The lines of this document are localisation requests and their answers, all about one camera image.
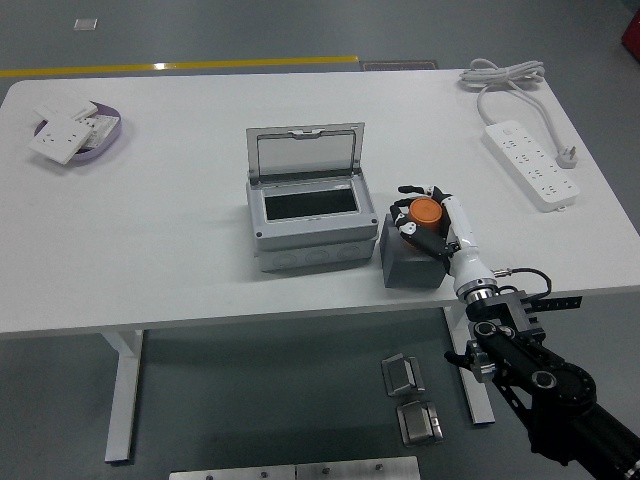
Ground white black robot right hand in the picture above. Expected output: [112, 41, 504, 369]
[389, 184, 499, 297]

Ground orange cylinder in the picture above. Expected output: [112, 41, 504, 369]
[405, 197, 445, 236]

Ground grey enclosure box clear lid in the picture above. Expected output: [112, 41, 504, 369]
[244, 121, 379, 274]

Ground grey cube with round hole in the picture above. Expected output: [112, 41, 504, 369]
[379, 210, 451, 290]

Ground red box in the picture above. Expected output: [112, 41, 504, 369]
[619, 9, 640, 51]

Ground black table control panel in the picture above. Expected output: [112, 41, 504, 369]
[537, 295, 584, 311]

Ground white power strip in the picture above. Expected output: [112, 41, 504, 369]
[481, 119, 581, 214]

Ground white table leg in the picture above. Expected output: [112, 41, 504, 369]
[443, 302, 496, 426]
[99, 329, 146, 466]

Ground dark brown floor plate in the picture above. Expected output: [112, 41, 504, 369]
[360, 59, 440, 72]

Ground silver metal plate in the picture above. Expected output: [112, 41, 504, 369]
[168, 464, 297, 480]
[294, 455, 421, 480]

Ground yellow floor tape line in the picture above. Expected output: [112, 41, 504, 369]
[0, 54, 361, 79]

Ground purple oval tray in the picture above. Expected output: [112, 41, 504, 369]
[32, 101, 124, 163]

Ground white socket panel with label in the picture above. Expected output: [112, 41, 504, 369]
[82, 113, 121, 150]

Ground silver metal bracket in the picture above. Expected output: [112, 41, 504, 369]
[395, 399, 445, 447]
[380, 352, 427, 399]

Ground white power cord with plug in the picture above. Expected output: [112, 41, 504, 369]
[458, 57, 581, 171]

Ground white wall socket panel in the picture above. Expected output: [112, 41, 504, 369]
[27, 118, 94, 165]

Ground white blank switch panel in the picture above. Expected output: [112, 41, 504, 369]
[33, 98, 99, 124]

